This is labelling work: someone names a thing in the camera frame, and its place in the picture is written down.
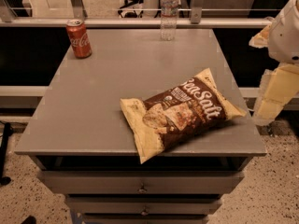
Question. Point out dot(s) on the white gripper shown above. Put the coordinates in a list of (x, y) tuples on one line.
[(286, 36)]

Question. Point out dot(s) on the brown sea salt chip bag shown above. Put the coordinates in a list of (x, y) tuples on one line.
[(175, 115)]

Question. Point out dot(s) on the clear plastic water bottle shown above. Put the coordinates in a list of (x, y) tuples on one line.
[(169, 16)]

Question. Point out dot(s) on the metal railing ledge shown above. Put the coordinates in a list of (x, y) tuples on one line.
[(122, 23)]

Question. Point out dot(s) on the black office chair base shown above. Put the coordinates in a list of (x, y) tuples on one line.
[(131, 9)]

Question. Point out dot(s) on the red coca-cola can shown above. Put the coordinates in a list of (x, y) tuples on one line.
[(79, 39)]

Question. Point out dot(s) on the grey drawer cabinet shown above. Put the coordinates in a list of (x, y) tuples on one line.
[(79, 126)]

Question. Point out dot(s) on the bottom grey drawer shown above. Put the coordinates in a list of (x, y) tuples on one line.
[(149, 219)]

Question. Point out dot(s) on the grey drawer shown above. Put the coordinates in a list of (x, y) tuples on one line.
[(149, 219), (101, 182), (149, 205)]

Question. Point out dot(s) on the top grey drawer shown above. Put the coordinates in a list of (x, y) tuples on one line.
[(101, 182)]

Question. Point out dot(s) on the middle grey drawer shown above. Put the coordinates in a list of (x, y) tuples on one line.
[(149, 205)]

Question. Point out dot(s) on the black stand on floor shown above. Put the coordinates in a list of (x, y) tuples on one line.
[(7, 132)]

